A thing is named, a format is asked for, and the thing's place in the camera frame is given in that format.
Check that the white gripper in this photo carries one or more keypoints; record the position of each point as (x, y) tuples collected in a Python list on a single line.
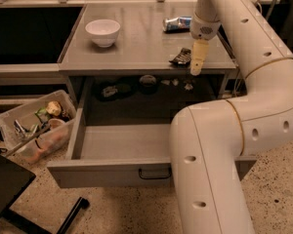
[(202, 29)]

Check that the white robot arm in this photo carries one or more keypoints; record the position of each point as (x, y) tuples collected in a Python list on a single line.
[(206, 138)]

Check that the grey open top drawer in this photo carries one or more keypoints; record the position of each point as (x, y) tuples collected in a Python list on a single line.
[(111, 140)]

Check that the crumpled white paper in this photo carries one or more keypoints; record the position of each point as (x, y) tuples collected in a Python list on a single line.
[(188, 87)]

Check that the dark round container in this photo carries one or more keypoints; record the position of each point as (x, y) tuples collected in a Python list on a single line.
[(148, 84)]

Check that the grey metal cabinet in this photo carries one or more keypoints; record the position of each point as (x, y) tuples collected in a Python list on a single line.
[(142, 47)]

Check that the white ceramic bowl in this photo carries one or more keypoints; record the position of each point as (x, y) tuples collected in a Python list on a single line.
[(103, 32)]

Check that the yellow sponge in bin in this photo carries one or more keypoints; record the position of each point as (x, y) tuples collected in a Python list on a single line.
[(54, 108)]

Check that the clear plastic storage bin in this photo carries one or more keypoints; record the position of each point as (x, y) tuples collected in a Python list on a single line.
[(32, 132)]

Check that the black chair base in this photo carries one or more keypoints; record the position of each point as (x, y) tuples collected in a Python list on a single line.
[(14, 179)]

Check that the black drawer handle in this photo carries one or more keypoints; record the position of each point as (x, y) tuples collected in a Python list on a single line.
[(154, 174)]

